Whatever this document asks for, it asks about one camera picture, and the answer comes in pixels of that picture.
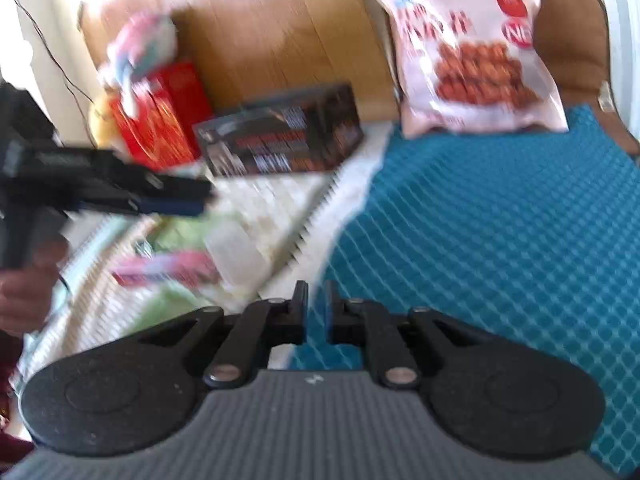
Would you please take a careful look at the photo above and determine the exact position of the pink nut snack bag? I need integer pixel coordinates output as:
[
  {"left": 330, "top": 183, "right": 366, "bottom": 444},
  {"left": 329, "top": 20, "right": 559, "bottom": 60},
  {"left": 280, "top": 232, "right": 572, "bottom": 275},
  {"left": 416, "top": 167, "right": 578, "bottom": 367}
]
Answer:
[{"left": 371, "top": 0, "right": 572, "bottom": 140}]

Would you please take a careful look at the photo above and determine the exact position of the black wall cable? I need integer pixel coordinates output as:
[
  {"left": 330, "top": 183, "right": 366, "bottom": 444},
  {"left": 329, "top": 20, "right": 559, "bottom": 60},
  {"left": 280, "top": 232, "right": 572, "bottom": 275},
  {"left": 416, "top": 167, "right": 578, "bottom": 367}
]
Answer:
[{"left": 11, "top": 0, "right": 103, "bottom": 147}]

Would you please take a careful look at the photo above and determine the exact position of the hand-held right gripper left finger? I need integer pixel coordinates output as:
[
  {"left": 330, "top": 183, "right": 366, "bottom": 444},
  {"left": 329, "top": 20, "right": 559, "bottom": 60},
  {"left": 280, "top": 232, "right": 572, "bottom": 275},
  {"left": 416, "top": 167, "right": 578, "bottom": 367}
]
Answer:
[{"left": 140, "top": 280, "right": 309, "bottom": 391}]

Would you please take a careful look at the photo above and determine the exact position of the beige patterned blanket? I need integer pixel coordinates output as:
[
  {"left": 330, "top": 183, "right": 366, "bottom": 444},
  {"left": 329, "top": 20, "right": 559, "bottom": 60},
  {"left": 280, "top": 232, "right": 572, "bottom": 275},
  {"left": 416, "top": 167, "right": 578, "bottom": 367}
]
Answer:
[{"left": 17, "top": 120, "right": 397, "bottom": 378}]

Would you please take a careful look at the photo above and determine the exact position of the pink snack packet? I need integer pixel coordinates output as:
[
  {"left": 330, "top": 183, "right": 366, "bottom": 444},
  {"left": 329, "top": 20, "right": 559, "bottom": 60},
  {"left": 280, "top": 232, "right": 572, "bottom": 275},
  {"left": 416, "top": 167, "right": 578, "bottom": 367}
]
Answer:
[{"left": 112, "top": 252, "right": 219, "bottom": 289}]

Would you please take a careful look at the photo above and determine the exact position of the wooden headboard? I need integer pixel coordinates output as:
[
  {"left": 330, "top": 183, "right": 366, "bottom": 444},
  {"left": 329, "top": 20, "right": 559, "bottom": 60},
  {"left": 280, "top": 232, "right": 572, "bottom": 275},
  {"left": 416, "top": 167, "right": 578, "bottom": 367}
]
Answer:
[{"left": 80, "top": 0, "right": 402, "bottom": 122}]

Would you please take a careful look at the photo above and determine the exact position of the brown cushion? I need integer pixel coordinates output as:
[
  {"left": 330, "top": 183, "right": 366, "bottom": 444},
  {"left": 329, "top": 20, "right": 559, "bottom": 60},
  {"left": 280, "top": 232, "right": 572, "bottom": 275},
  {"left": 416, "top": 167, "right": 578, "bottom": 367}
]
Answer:
[{"left": 524, "top": 0, "right": 640, "bottom": 157}]

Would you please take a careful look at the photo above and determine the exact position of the yellow plush toy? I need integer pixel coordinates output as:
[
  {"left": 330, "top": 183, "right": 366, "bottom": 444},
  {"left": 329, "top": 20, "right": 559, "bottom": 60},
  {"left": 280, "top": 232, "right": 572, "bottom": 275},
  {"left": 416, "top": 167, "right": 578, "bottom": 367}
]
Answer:
[{"left": 89, "top": 94, "right": 126, "bottom": 147}]

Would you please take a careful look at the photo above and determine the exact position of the black printed box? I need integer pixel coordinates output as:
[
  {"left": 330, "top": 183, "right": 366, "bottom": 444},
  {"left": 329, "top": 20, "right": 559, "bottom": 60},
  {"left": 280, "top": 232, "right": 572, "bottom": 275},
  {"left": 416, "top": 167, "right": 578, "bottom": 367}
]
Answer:
[{"left": 192, "top": 83, "right": 366, "bottom": 179}]

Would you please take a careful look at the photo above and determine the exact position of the teal quilted blanket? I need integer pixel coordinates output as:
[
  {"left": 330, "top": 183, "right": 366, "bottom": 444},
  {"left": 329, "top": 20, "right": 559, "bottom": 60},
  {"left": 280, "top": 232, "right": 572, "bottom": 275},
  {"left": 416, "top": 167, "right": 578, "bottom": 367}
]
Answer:
[{"left": 289, "top": 104, "right": 640, "bottom": 476}]

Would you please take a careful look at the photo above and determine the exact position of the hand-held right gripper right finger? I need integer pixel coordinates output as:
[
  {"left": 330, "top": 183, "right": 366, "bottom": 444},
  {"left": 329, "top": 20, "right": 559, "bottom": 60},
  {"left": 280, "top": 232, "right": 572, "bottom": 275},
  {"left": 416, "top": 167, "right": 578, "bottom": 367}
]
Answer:
[{"left": 324, "top": 280, "right": 497, "bottom": 390}]

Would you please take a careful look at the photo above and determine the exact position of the person's left hand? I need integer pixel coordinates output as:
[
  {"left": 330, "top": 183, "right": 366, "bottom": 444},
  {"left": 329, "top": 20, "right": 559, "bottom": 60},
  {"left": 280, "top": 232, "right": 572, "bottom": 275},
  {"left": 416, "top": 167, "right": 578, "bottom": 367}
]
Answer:
[{"left": 0, "top": 239, "right": 72, "bottom": 337}]

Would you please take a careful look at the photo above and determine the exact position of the pastel plush unicorn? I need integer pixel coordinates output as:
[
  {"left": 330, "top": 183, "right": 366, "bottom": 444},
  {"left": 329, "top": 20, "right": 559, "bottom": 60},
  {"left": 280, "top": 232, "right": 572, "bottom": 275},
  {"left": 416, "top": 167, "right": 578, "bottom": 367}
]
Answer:
[{"left": 97, "top": 12, "right": 179, "bottom": 117}]

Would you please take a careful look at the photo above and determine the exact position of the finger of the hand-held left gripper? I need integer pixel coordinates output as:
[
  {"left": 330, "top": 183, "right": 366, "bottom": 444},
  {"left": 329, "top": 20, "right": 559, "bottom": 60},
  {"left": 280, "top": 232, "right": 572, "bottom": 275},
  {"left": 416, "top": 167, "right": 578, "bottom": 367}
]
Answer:
[
  {"left": 127, "top": 196, "right": 207, "bottom": 218},
  {"left": 112, "top": 161, "right": 217, "bottom": 202}
]

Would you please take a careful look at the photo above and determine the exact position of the red gift box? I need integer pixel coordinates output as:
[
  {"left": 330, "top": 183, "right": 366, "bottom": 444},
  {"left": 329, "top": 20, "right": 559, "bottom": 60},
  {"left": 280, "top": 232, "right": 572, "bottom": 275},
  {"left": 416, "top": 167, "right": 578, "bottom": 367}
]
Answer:
[{"left": 107, "top": 62, "right": 215, "bottom": 172}]

